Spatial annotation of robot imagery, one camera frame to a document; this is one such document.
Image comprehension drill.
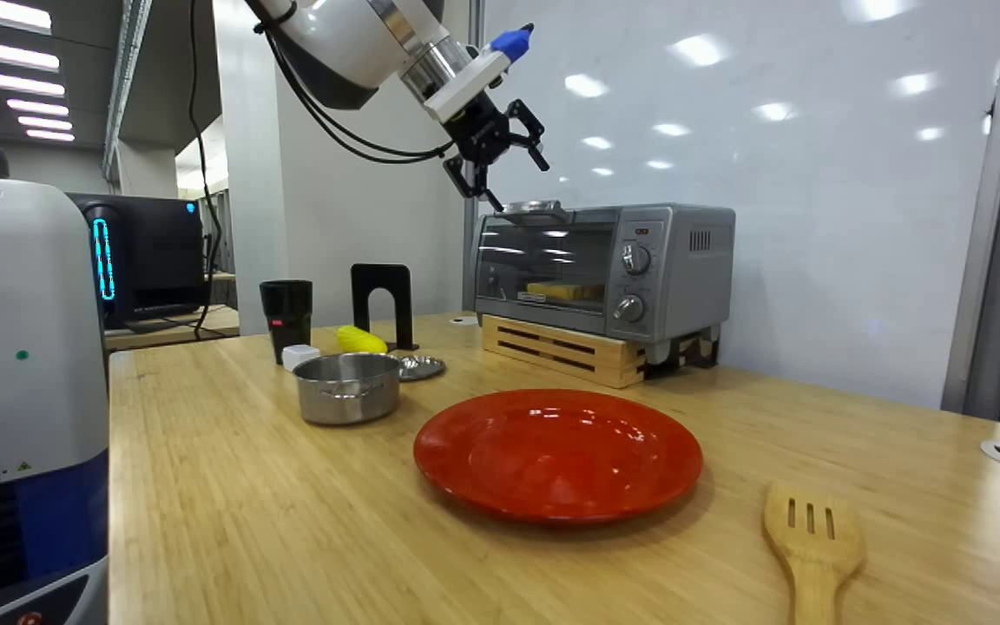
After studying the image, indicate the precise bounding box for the black plastic cup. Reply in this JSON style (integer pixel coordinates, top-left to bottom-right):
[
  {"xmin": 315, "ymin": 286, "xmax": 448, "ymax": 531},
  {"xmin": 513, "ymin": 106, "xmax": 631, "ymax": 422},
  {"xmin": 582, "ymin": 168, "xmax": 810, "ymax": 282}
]
[{"xmin": 258, "ymin": 278, "xmax": 315, "ymax": 368}]

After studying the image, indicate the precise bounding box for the red plate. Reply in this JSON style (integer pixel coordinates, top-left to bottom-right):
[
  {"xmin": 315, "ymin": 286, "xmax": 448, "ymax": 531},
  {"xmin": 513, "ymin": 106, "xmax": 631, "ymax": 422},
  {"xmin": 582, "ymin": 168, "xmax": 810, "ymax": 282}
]
[{"xmin": 410, "ymin": 385, "xmax": 710, "ymax": 531}]

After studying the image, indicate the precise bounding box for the small steel pot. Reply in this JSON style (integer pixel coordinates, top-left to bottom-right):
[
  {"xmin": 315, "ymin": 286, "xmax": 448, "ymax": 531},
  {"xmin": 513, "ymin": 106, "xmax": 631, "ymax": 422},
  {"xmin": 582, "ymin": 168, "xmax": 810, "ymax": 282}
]
[{"xmin": 291, "ymin": 349, "xmax": 406, "ymax": 430}]

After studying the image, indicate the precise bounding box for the steel pot lid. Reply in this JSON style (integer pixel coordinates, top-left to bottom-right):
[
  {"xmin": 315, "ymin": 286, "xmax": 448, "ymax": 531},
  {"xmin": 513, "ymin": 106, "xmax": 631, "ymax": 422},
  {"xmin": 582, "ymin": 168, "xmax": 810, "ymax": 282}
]
[{"xmin": 388, "ymin": 349, "xmax": 448, "ymax": 385}]

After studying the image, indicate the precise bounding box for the wooden pallet stand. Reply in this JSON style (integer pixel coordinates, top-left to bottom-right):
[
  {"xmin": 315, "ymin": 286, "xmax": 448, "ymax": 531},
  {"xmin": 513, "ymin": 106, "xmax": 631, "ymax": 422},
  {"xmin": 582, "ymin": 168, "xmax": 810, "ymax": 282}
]
[{"xmin": 479, "ymin": 311, "xmax": 722, "ymax": 392}]

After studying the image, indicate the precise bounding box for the wooden slotted spatula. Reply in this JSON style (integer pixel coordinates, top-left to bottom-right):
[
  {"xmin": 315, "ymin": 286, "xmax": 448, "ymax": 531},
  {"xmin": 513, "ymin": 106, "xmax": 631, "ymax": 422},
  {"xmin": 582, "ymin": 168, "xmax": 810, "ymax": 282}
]
[{"xmin": 759, "ymin": 484, "xmax": 868, "ymax": 625}]

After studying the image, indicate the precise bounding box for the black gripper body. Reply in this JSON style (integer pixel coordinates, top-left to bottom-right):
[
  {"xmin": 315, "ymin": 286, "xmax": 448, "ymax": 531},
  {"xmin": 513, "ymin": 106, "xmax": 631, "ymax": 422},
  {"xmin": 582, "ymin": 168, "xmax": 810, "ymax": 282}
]
[{"xmin": 441, "ymin": 93, "xmax": 521, "ymax": 168}]

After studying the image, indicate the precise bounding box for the black metal bookend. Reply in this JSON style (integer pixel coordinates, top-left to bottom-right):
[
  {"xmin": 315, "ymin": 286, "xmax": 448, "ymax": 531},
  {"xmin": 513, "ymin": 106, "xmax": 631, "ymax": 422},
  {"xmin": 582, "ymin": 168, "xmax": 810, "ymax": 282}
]
[{"xmin": 346, "ymin": 261, "xmax": 417, "ymax": 354}]

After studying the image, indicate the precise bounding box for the small white block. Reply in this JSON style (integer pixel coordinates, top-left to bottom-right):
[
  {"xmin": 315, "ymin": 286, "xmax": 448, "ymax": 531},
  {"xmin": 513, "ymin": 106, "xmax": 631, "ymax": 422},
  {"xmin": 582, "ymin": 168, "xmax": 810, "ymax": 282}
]
[{"xmin": 278, "ymin": 341, "xmax": 322, "ymax": 375}]

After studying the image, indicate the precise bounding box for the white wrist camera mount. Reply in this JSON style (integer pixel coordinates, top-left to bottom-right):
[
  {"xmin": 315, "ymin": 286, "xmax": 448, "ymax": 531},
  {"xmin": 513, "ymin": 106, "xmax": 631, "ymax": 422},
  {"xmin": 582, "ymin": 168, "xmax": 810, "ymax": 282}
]
[{"xmin": 419, "ymin": 23, "xmax": 538, "ymax": 126}]

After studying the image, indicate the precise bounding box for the white glass whiteboard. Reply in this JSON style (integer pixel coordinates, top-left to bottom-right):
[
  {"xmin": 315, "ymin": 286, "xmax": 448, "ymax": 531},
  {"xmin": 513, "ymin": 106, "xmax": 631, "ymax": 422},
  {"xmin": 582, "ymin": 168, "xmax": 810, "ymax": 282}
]
[{"xmin": 476, "ymin": 0, "xmax": 1000, "ymax": 413}]

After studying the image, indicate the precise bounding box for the white and blue device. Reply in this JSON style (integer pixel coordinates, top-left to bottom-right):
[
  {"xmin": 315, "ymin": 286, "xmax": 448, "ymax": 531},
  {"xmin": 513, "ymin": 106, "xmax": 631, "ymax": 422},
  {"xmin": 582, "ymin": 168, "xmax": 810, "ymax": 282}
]
[{"xmin": 0, "ymin": 171, "xmax": 112, "ymax": 625}]

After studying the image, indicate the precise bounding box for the black computer with blue light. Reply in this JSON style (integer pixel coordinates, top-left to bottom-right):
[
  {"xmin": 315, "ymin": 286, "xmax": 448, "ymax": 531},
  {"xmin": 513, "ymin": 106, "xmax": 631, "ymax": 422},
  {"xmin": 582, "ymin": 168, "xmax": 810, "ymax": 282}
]
[{"xmin": 65, "ymin": 190, "xmax": 213, "ymax": 334}]

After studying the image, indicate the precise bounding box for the black hanging cable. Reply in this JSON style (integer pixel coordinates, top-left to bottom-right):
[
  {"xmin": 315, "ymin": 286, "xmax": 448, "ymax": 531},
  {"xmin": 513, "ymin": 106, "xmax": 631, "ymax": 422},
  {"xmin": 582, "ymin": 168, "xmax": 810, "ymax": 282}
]
[{"xmin": 183, "ymin": 0, "xmax": 231, "ymax": 341}]

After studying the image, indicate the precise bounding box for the silver toaster oven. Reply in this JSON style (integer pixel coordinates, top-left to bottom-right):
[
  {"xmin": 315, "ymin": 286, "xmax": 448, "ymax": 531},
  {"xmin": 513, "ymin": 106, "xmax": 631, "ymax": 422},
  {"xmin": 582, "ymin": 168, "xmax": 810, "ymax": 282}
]
[{"xmin": 471, "ymin": 201, "xmax": 741, "ymax": 348}]

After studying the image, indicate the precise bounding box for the wooden side desk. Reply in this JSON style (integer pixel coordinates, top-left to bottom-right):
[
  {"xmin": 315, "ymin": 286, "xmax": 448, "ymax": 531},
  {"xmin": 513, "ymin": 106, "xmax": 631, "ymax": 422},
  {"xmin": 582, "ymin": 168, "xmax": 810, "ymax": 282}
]
[{"xmin": 102, "ymin": 302, "xmax": 242, "ymax": 354}]

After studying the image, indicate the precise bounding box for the yellow toy corn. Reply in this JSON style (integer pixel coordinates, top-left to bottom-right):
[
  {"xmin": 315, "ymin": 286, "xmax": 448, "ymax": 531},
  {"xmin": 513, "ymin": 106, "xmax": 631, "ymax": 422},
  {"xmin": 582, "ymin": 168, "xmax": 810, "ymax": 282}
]
[{"xmin": 334, "ymin": 323, "xmax": 393, "ymax": 361}]

